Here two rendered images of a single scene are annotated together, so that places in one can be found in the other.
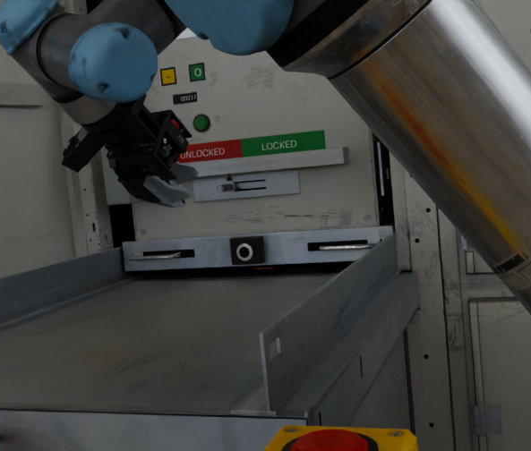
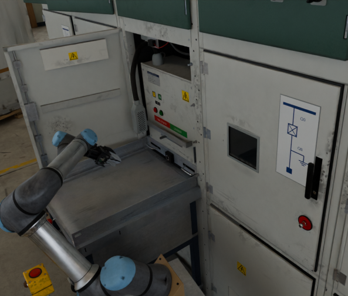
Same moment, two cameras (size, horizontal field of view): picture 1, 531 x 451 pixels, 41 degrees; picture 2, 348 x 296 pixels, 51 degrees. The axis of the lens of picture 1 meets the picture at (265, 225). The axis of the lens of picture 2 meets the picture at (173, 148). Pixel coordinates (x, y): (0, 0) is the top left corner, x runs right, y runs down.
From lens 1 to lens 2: 1.45 m
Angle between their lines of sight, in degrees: 43
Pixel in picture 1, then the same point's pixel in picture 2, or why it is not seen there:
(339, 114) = (190, 130)
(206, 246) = (162, 148)
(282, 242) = (177, 158)
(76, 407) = (61, 223)
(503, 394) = (215, 232)
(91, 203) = not seen: hidden behind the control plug
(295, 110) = (181, 122)
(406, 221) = (199, 173)
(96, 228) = not seen: hidden behind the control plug
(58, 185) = (128, 115)
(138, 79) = not seen: hidden behind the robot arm
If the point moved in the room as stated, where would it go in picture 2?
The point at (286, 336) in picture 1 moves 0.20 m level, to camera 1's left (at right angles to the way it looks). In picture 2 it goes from (84, 231) to (55, 216)
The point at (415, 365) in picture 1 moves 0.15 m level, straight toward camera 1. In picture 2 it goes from (200, 212) to (181, 226)
